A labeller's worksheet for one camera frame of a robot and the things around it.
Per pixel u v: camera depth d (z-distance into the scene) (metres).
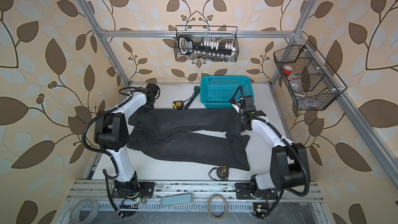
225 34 0.91
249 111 0.68
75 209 0.68
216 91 1.16
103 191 0.75
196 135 0.93
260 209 0.71
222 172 0.77
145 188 0.76
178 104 1.05
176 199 0.69
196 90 1.15
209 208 0.71
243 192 0.74
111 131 0.52
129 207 0.74
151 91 0.74
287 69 0.81
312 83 0.73
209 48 0.83
